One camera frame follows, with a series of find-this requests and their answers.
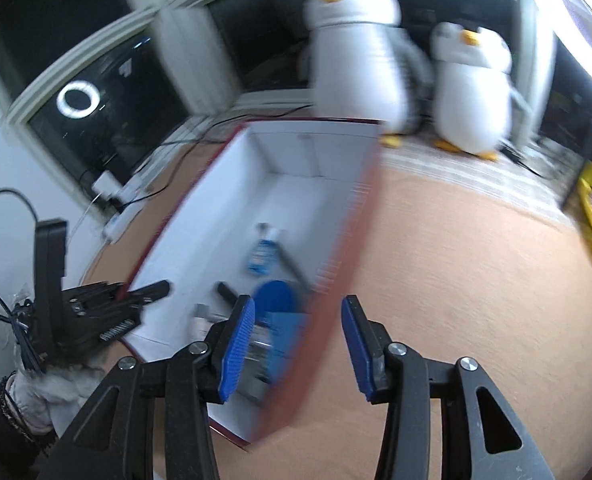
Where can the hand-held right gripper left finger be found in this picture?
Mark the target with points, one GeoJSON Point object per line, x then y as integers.
{"type": "Point", "coordinates": [235, 350]}

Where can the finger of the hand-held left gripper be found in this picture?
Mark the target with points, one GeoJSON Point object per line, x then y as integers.
{"type": "Point", "coordinates": [148, 292]}

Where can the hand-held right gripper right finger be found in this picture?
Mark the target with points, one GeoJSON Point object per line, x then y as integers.
{"type": "Point", "coordinates": [358, 350]}

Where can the blue card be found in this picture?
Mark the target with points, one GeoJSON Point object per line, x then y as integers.
{"type": "Point", "coordinates": [283, 340]}

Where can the black lipstick tube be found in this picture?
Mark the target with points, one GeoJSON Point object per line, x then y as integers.
{"type": "Point", "coordinates": [225, 291]}

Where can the blue round jar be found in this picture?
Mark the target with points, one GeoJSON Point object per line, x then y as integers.
{"type": "Point", "coordinates": [276, 297]}

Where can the small clear blue bottle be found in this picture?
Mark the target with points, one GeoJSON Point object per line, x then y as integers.
{"type": "Point", "coordinates": [263, 255]}

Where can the red cardboard box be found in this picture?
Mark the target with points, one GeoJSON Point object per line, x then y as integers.
{"type": "Point", "coordinates": [296, 160]}

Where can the person's left forearm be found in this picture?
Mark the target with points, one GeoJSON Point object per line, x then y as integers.
{"type": "Point", "coordinates": [0, 440]}

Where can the person's left hand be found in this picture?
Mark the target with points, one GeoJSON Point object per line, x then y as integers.
{"type": "Point", "coordinates": [60, 390]}

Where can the white power strip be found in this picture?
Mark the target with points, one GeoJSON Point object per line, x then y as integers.
{"type": "Point", "coordinates": [120, 220]}

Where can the white power adapter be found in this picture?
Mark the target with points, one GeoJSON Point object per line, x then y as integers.
{"type": "Point", "coordinates": [104, 182]}

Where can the small penguin plush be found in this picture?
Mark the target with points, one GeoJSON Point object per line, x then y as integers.
{"type": "Point", "coordinates": [471, 100]}

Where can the large penguin plush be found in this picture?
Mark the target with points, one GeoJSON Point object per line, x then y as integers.
{"type": "Point", "coordinates": [356, 60]}

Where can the white window frame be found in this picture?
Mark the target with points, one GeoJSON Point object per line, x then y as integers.
{"type": "Point", "coordinates": [185, 60]}

